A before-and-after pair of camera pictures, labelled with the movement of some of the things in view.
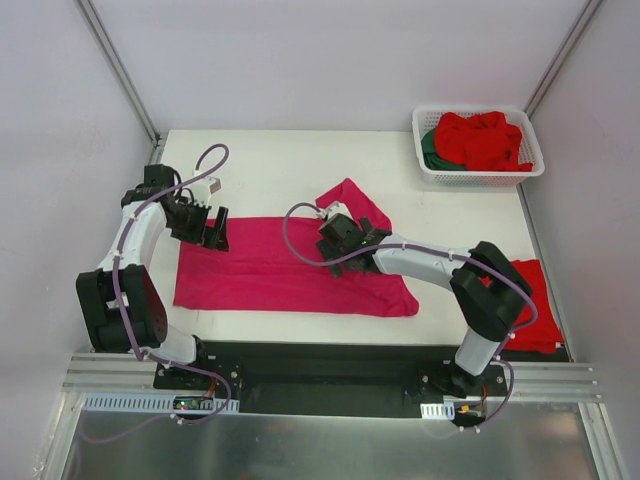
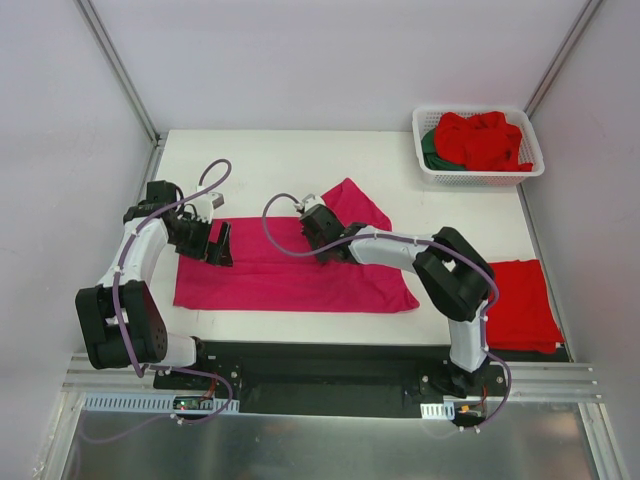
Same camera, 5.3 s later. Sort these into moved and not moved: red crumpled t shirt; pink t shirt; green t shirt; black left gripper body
Moved: black left gripper body
Not moved: red crumpled t shirt; pink t shirt; green t shirt
